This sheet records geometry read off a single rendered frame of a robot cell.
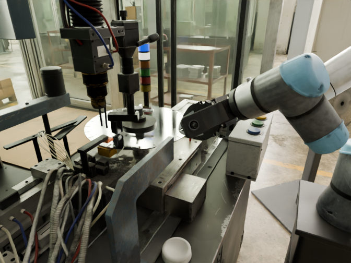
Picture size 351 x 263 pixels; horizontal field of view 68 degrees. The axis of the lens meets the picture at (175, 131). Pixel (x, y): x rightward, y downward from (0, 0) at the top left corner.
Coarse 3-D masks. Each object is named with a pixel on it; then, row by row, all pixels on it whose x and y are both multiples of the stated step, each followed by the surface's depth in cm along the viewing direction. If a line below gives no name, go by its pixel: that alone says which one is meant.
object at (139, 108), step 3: (141, 105) 83; (135, 108) 79; (138, 108) 79; (141, 108) 79; (123, 111) 80; (126, 111) 79; (135, 111) 78; (138, 111) 78; (141, 111) 79; (144, 111) 79; (147, 111) 79; (150, 111) 79; (153, 111) 79; (141, 114) 79
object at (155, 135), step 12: (144, 108) 94; (156, 108) 94; (96, 120) 84; (156, 120) 84; (168, 120) 84; (180, 120) 84; (84, 132) 76; (96, 132) 76; (108, 132) 76; (132, 132) 76; (144, 132) 76; (156, 132) 76; (168, 132) 76; (108, 144) 69; (120, 144) 69; (132, 144) 69; (144, 144) 69; (156, 144) 69
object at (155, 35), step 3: (153, 33) 66; (156, 33) 66; (150, 36) 64; (153, 36) 65; (156, 36) 66; (144, 39) 63; (147, 39) 64; (150, 39) 65; (153, 39) 65; (156, 39) 66; (138, 42) 62; (141, 42) 62; (144, 42) 63; (147, 42) 64; (150, 42) 65; (138, 45) 62; (141, 45) 63
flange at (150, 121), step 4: (144, 116) 80; (148, 116) 84; (152, 116) 84; (140, 120) 79; (144, 120) 80; (148, 120) 81; (152, 120) 81; (124, 124) 79; (128, 124) 78; (132, 124) 78; (136, 124) 78; (140, 124) 78; (144, 124) 78; (148, 124) 78; (152, 124) 79; (124, 128) 78; (128, 128) 77; (132, 128) 76; (136, 128) 76; (140, 128) 76; (144, 128) 77; (148, 128) 77
